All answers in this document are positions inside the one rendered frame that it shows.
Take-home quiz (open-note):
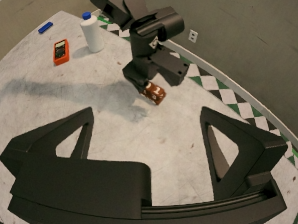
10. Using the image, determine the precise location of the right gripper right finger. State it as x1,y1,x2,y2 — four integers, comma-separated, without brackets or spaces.
199,106,288,200

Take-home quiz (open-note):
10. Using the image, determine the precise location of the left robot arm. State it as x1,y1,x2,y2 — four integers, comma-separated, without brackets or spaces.
90,0,190,87

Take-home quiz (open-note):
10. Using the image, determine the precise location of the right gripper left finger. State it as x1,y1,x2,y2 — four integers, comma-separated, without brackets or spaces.
6,106,95,159

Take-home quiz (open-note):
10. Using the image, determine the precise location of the white bottle with blue cap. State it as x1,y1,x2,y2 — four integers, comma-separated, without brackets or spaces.
80,12,105,53

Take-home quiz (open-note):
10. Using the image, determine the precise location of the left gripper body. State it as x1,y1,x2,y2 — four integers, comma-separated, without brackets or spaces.
122,49,158,85

